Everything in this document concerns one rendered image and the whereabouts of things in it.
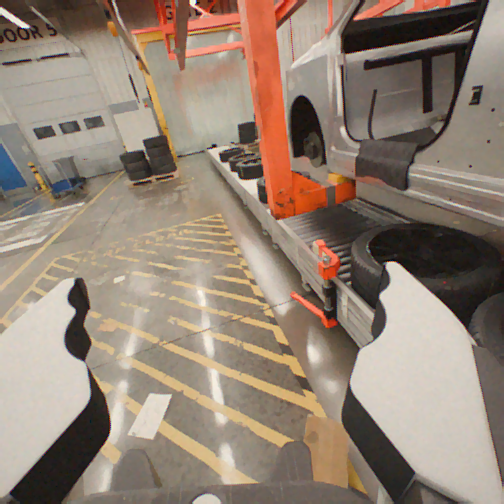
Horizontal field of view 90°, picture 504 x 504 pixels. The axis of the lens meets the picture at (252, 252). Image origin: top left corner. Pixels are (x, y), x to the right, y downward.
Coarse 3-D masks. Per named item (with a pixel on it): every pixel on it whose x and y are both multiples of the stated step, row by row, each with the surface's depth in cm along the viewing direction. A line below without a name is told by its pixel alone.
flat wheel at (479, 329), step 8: (496, 296) 97; (480, 304) 96; (488, 304) 95; (496, 304) 94; (480, 312) 92; (488, 312) 92; (496, 312) 91; (472, 320) 91; (480, 320) 89; (488, 320) 89; (496, 320) 88; (472, 328) 89; (480, 328) 87; (488, 328) 86; (496, 328) 86; (472, 336) 88; (480, 336) 84; (488, 336) 84; (496, 336) 83; (480, 344) 82; (488, 344) 81; (496, 344) 81; (496, 352) 79
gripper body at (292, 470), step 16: (288, 448) 5; (304, 448) 5; (128, 464) 5; (144, 464) 5; (288, 464) 5; (304, 464) 5; (112, 480) 4; (128, 480) 4; (144, 480) 4; (160, 480) 5; (272, 480) 4; (288, 480) 4; (304, 480) 4; (96, 496) 4; (112, 496) 4; (128, 496) 4; (144, 496) 4; (160, 496) 4; (176, 496) 4; (192, 496) 4; (208, 496) 4; (224, 496) 4; (240, 496) 4; (256, 496) 4; (272, 496) 4; (288, 496) 4; (304, 496) 4; (320, 496) 4; (336, 496) 4; (352, 496) 4
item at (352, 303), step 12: (276, 228) 233; (288, 228) 207; (288, 240) 204; (300, 240) 186; (300, 252) 183; (312, 252) 169; (312, 264) 167; (336, 276) 143; (348, 288) 133; (348, 300) 130; (360, 300) 124; (348, 312) 133; (360, 312) 121; (372, 312) 116; (360, 324) 124; (372, 336) 116
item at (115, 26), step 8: (96, 0) 300; (104, 0) 313; (112, 0) 432; (104, 8) 323; (112, 16) 348; (112, 24) 335; (120, 24) 401; (112, 32) 339; (120, 32) 408; (136, 32) 633; (144, 32) 637; (128, 40) 451; (136, 56) 553; (144, 64) 656; (128, 72) 368; (136, 96) 382; (152, 104) 604
